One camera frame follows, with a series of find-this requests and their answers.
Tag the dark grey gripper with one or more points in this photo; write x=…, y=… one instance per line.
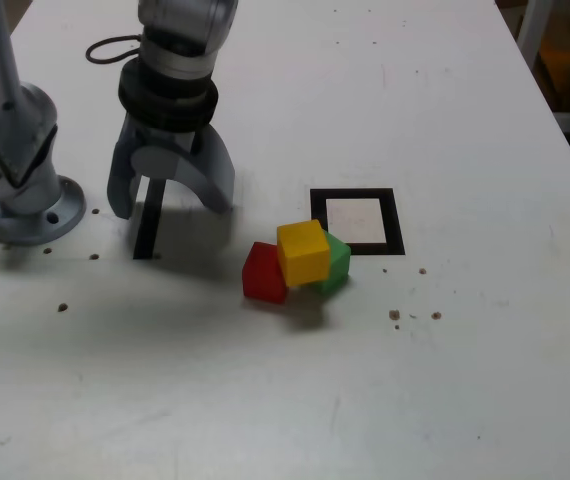
x=165, y=140

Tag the red cube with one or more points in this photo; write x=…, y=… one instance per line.
x=260, y=280

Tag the yellow cube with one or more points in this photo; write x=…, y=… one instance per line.
x=305, y=255

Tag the green cube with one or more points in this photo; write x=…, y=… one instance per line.
x=337, y=270

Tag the black tape square outline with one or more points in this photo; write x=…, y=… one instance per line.
x=395, y=220

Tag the black tape strip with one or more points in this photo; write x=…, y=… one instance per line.
x=146, y=235

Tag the white metal frame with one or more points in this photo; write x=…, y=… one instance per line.
x=529, y=22

